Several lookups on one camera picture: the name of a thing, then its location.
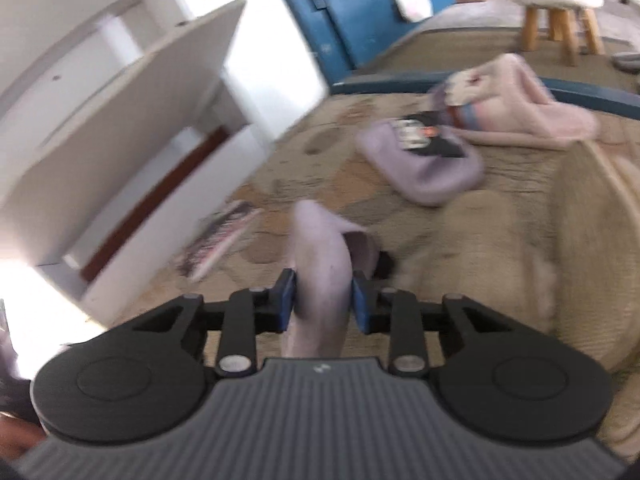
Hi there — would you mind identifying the blue door threshold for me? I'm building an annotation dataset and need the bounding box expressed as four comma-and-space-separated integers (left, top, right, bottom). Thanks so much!
330, 75, 640, 121

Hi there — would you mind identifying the lilac plush slipper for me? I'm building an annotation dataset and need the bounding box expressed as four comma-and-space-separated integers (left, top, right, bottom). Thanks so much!
356, 117, 486, 207
282, 200, 396, 361

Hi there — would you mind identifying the pink striped fleece slipper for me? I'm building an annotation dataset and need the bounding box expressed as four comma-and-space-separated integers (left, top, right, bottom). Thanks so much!
430, 54, 601, 151

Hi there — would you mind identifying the white shoe cabinet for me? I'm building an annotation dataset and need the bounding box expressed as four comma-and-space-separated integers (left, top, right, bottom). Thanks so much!
0, 0, 331, 328

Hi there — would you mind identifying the printed magazine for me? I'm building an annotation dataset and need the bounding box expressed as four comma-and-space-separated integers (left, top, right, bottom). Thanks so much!
175, 200, 263, 281

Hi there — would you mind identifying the brown woven floor mat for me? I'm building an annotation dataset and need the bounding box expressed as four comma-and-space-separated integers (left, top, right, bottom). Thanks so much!
360, 25, 640, 92

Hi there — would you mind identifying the cartoon printed door mat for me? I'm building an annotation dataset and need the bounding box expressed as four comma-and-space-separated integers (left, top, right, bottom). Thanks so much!
90, 82, 640, 461

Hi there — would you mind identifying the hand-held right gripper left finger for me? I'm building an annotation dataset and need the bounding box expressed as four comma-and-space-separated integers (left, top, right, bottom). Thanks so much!
131, 268, 298, 377

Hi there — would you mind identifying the blue door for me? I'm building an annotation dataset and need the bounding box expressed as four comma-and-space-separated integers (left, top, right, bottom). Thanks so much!
262, 0, 456, 86

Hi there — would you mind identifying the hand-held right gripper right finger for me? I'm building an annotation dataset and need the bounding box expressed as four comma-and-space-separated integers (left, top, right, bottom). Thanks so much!
351, 269, 517, 377

